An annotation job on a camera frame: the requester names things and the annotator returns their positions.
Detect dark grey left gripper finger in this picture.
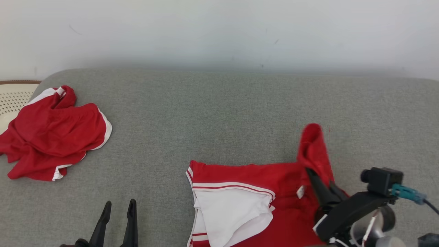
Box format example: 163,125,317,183
122,199,138,247
90,201,112,247

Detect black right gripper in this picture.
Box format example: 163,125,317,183
305,167,395,242

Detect red numbered jersey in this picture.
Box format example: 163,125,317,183
186,123,348,247

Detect red shorts with white trim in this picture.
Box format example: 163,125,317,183
0,85,112,181

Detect grey fabric sofa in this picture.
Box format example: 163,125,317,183
0,68,439,247

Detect cream perforated laundry basket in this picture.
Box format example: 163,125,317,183
0,80,41,134

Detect thin red white wires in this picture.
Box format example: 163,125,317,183
357,211,379,246

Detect teal cable connector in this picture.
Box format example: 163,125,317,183
391,184,427,205

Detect black camera cable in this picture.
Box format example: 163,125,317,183
424,199,439,215

